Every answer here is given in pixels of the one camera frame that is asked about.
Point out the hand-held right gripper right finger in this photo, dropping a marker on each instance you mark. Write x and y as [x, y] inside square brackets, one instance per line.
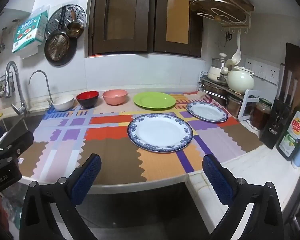
[217, 180]

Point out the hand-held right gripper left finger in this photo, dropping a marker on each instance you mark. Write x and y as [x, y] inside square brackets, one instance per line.
[86, 177]

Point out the white bowl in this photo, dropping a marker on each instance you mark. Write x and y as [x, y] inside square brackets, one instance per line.
[63, 103]

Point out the large blue floral plate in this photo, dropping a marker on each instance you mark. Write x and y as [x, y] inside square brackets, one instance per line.
[160, 133]

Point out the red and black bowl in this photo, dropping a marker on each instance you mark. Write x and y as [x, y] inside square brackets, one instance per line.
[87, 100]

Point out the green plate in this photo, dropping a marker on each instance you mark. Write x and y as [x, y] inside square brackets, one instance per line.
[153, 101]

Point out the steel sink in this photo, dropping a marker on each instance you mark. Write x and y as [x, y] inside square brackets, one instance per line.
[17, 125]

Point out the colourful patterned mat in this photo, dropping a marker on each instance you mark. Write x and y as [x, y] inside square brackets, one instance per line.
[110, 160]

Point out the large chrome faucet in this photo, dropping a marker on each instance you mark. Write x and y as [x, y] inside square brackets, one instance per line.
[20, 108]

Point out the thin gooseneck faucet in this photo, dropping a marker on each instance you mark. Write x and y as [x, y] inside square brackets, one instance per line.
[50, 100]

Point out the small blue floral plate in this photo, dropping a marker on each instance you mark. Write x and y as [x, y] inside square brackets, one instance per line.
[207, 112]

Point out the glass jar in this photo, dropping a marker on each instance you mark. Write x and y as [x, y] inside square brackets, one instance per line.
[260, 117]

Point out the black knife block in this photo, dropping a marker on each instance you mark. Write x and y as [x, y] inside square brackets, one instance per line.
[275, 130]

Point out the copper tinted steel pot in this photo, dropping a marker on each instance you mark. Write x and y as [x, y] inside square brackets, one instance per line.
[235, 105]

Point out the pink bowl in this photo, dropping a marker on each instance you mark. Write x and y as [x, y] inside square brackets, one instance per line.
[115, 97]

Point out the large steel pot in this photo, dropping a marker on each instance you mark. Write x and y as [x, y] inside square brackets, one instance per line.
[215, 91]

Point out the green dish soap bottle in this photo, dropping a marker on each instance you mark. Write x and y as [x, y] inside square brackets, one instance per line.
[293, 130]

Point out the hanging metal utensil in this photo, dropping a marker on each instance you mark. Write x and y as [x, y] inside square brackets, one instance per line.
[2, 43]

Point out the white stand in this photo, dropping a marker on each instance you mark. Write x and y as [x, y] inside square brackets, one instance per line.
[253, 92]

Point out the metal pot rack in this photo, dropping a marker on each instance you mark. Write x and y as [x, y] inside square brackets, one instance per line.
[210, 83]

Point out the dark perforated frying pan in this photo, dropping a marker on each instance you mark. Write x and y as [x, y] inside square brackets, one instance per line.
[56, 47]

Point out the cream ceramic pot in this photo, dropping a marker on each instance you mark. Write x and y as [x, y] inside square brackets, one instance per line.
[240, 81]

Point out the white plastic lattice panel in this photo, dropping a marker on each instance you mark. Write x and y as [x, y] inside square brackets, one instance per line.
[202, 76]

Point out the white pan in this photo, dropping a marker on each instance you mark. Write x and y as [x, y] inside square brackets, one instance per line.
[213, 75]

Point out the teal printed box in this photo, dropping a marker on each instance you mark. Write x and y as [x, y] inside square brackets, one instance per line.
[27, 33]

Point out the steel pot with lid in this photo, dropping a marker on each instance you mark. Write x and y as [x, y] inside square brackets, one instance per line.
[218, 62]

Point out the brass ladle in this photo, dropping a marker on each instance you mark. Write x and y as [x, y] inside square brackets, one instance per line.
[73, 30]

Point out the white plastic spoon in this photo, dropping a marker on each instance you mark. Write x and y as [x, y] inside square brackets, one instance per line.
[236, 55]

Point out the round perforated steamer tray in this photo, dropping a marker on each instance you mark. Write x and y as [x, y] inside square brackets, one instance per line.
[78, 15]

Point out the black scissors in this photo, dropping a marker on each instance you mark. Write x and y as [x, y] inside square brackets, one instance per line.
[228, 37]

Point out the orange cardboard panel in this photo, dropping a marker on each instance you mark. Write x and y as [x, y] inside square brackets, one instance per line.
[177, 12]

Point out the wooden cutting board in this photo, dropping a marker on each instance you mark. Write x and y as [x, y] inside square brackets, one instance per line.
[222, 5]

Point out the white wall holder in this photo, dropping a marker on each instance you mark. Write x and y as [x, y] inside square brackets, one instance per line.
[30, 54]

